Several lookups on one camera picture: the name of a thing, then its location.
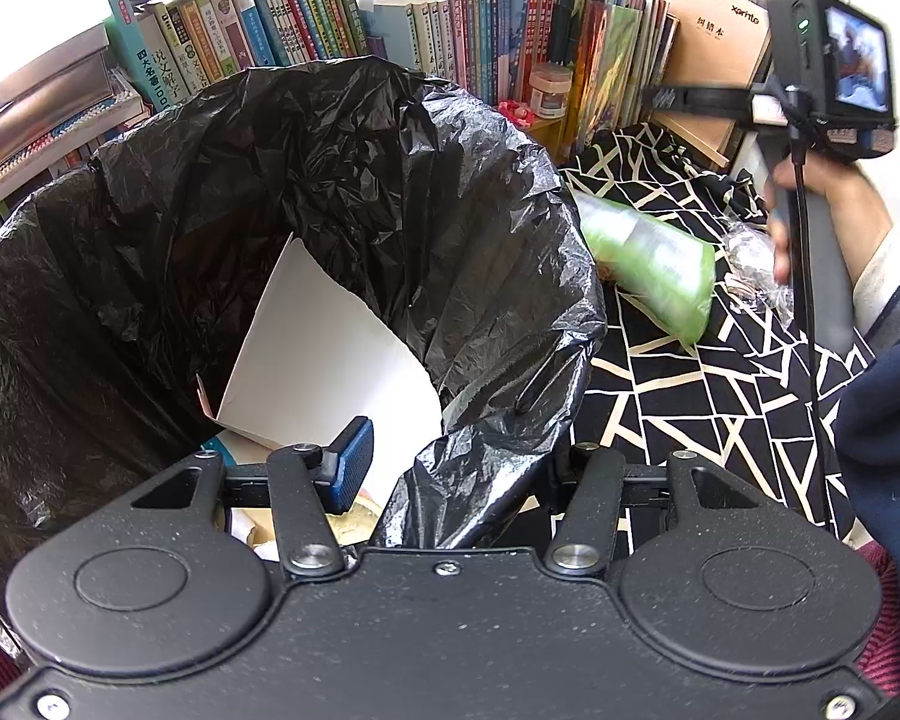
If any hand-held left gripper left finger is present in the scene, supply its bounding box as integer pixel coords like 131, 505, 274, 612
131, 416, 374, 577

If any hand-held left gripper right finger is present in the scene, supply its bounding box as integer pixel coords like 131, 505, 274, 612
549, 446, 767, 577

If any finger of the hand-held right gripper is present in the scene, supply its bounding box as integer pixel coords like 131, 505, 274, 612
640, 85, 757, 125

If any white paper sheet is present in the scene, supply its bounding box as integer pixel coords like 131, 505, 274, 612
195, 232, 445, 466

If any white paper bag blue print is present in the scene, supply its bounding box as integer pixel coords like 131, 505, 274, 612
199, 431, 256, 466

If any clear plastic bag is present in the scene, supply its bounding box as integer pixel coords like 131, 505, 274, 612
720, 221, 796, 316

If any green snack package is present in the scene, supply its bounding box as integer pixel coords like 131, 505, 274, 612
574, 191, 717, 346

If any black trash bag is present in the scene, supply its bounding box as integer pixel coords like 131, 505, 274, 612
0, 56, 608, 616

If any person's right forearm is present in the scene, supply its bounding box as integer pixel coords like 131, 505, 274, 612
832, 225, 900, 691

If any row of thin picture books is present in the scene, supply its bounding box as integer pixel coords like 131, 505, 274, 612
566, 0, 680, 158

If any row of upright books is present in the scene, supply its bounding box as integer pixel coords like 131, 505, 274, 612
0, 0, 582, 241

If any person's right hand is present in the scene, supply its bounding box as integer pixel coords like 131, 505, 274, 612
766, 157, 893, 282

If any tan kraft notebook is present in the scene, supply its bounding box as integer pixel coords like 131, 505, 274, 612
656, 0, 773, 155

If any black geometric tablecloth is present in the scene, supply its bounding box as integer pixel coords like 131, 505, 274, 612
521, 124, 882, 548

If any white lidded toothpick jar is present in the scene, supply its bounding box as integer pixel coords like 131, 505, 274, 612
529, 64, 575, 119

